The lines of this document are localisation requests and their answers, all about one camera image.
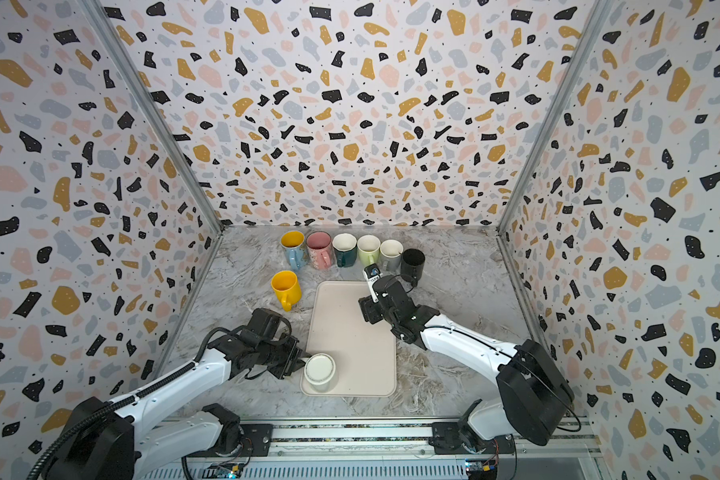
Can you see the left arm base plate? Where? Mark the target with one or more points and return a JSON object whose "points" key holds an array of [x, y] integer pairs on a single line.
{"points": [[244, 440]]}

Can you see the grey mug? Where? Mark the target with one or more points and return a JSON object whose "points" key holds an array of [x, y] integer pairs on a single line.
{"points": [[390, 255]]}

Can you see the light green mug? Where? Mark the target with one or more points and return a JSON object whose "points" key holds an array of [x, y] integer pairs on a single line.
{"points": [[368, 249]]}

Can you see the light blue yellow-inside mug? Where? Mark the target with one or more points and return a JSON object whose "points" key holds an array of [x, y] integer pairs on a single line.
{"points": [[295, 249]]}

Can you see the white mug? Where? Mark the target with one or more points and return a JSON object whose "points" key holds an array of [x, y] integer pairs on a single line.
{"points": [[320, 373]]}

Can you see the yellow mug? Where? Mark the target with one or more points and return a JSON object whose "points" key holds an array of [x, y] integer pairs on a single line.
{"points": [[286, 287]]}

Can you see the dark green mug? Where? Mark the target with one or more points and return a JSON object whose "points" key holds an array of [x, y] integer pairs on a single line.
{"points": [[345, 250]]}

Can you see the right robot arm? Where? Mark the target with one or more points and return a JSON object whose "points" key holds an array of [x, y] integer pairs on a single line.
{"points": [[533, 394]]}

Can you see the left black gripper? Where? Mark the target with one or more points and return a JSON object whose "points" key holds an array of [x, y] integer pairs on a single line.
{"points": [[294, 352]]}

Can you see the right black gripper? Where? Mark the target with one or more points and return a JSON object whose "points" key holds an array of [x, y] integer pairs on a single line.
{"points": [[378, 291]]}

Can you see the pink patterned mug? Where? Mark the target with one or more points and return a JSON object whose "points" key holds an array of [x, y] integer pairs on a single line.
{"points": [[320, 250]]}

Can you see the cream plastic tray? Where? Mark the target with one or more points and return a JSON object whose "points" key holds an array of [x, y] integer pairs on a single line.
{"points": [[363, 354]]}

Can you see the black mug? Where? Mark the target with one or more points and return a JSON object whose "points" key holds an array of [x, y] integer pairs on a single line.
{"points": [[412, 265]]}

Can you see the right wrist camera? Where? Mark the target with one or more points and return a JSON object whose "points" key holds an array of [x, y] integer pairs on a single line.
{"points": [[372, 273]]}

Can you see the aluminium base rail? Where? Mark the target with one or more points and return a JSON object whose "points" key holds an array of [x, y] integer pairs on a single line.
{"points": [[391, 448]]}

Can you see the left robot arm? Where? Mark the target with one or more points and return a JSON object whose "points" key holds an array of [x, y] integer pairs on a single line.
{"points": [[124, 437]]}

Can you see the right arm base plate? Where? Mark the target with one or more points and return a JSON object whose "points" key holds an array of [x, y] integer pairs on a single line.
{"points": [[454, 438]]}

